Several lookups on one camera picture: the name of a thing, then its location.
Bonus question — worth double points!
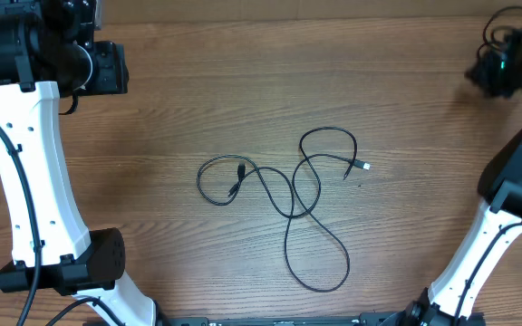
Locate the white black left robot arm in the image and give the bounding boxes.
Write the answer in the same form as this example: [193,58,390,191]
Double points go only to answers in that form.
[0,0,168,325]

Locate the thin black usb cable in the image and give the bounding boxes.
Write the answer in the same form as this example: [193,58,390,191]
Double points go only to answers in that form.
[283,126,372,293]

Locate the black braided cable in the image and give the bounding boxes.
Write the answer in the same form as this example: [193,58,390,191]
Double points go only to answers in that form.
[196,154,322,220]

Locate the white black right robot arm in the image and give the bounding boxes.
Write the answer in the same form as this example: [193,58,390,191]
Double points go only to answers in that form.
[383,26,522,325]

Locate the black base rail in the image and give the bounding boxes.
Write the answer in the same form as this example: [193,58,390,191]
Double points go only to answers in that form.
[160,312,487,326]

